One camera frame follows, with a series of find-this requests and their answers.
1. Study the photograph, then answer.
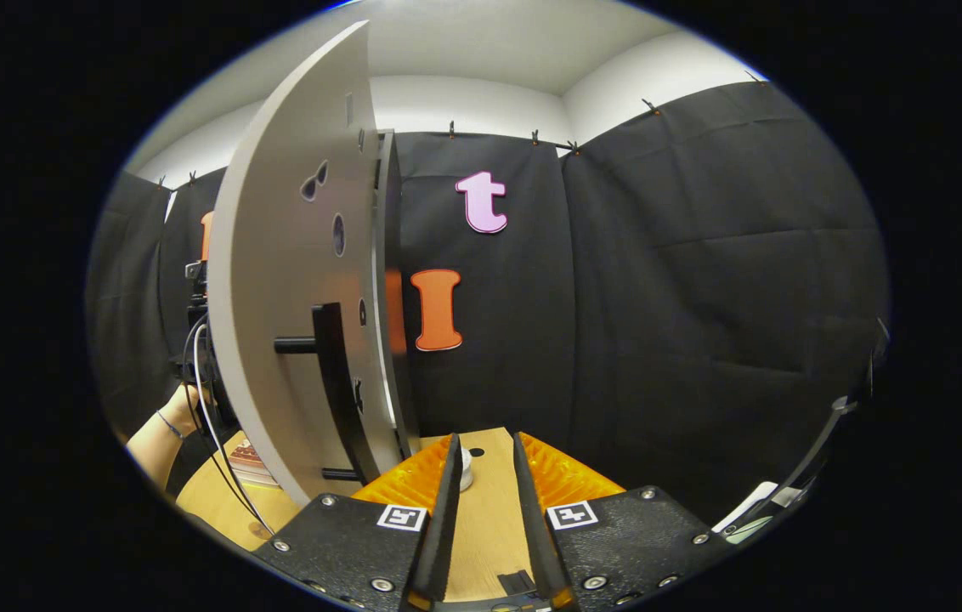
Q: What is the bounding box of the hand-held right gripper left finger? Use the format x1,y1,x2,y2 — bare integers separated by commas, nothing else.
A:
252,432,464,612

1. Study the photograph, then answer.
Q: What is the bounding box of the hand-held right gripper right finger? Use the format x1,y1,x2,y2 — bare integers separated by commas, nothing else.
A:
512,430,734,611

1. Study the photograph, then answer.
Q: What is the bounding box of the white cabinet door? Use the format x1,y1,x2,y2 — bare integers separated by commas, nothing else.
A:
207,19,404,508

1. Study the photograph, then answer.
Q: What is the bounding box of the black door handle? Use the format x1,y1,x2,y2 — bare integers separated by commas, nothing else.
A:
274,302,382,485

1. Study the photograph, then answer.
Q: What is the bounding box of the brown cover book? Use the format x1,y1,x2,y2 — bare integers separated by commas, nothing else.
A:
228,440,269,470

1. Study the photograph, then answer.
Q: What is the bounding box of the white book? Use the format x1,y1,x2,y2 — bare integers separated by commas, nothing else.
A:
230,463,282,488

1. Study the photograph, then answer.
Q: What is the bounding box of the pale green device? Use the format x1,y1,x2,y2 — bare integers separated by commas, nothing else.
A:
723,514,775,545

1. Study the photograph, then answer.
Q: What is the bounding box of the black backdrop cloth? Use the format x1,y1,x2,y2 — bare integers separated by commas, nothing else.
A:
86,81,890,528

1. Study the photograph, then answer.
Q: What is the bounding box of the white cable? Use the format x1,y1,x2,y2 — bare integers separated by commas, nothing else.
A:
192,321,275,535

